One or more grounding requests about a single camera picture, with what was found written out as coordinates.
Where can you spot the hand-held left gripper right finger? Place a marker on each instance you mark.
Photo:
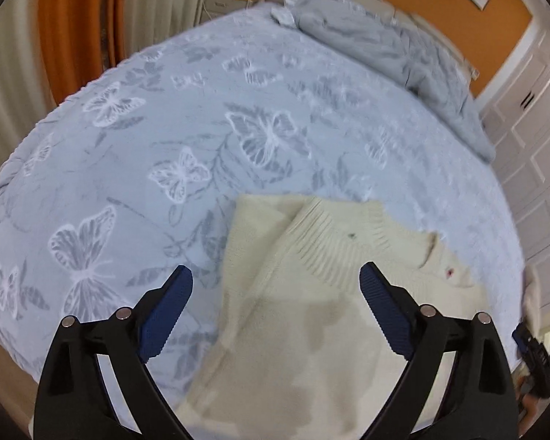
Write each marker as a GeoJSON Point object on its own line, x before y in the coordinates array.
{"type": "Point", "coordinates": [385, 311]}

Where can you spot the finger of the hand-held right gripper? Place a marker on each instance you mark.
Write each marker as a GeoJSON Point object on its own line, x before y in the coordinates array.
{"type": "Point", "coordinates": [529, 348]}

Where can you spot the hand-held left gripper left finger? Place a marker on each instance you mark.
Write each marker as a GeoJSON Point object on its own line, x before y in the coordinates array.
{"type": "Point", "coordinates": [165, 316]}

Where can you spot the cream knit sweater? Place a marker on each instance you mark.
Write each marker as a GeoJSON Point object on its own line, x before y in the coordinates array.
{"type": "Point", "coordinates": [321, 311]}

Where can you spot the butterfly print bedspread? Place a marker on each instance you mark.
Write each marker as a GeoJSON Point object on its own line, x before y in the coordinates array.
{"type": "Point", "coordinates": [211, 146]}

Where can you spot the white panelled wardrobe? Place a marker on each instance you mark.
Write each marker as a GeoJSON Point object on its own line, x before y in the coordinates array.
{"type": "Point", "coordinates": [531, 156]}

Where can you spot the grey duvet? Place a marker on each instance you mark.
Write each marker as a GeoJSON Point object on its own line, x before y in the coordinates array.
{"type": "Point", "coordinates": [394, 50]}

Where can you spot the orange curtain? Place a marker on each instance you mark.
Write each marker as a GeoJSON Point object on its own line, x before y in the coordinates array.
{"type": "Point", "coordinates": [80, 23]}

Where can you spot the white pillow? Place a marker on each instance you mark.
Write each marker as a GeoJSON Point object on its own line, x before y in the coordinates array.
{"type": "Point", "coordinates": [284, 14]}

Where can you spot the white nightstand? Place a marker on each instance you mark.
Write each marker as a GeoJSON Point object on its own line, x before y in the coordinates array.
{"type": "Point", "coordinates": [222, 2]}

